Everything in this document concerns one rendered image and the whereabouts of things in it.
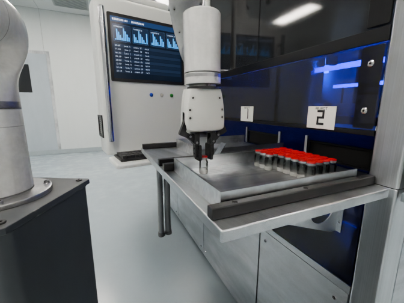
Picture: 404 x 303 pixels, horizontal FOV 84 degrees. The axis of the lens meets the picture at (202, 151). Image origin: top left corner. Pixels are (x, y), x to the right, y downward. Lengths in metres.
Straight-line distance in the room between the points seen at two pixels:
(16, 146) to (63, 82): 5.30
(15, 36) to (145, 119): 0.75
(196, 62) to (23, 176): 0.44
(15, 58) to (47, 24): 5.45
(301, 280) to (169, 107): 1.01
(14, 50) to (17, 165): 0.25
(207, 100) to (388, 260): 0.53
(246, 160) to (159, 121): 0.71
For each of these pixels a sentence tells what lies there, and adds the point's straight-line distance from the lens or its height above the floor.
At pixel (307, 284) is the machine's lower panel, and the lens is 0.87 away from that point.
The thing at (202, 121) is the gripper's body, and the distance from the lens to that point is 0.52.
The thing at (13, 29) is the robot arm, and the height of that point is 1.20.
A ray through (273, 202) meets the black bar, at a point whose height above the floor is 0.89.
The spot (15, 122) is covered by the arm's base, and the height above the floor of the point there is 1.02.
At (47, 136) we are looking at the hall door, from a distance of 5.93.
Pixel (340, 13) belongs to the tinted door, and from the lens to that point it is 0.72.
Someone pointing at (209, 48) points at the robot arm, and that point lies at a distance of 0.52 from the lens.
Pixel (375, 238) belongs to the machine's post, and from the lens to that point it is 0.66.
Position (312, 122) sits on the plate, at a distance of 0.70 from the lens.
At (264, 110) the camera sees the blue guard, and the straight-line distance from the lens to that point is 0.85.
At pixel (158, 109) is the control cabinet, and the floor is 1.03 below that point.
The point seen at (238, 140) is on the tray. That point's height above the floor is 0.89.
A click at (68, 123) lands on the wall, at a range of 5.85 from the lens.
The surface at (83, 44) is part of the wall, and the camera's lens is 5.95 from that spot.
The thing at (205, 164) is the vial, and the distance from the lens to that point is 0.56.
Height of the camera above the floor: 1.05
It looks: 11 degrees down
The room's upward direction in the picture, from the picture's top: straight up
